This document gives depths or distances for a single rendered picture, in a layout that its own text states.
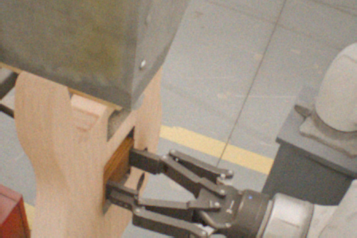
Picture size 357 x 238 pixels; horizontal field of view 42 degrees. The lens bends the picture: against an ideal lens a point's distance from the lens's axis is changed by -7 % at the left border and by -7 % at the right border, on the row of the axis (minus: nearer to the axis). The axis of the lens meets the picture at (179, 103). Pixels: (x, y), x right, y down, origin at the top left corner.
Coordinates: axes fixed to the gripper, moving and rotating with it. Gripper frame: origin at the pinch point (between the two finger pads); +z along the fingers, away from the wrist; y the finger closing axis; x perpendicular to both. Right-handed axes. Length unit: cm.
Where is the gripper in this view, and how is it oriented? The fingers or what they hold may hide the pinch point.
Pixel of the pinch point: (120, 173)
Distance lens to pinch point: 67.7
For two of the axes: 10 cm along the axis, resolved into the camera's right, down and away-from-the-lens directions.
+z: -9.3, -3.1, 1.9
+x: 1.5, -8.0, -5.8
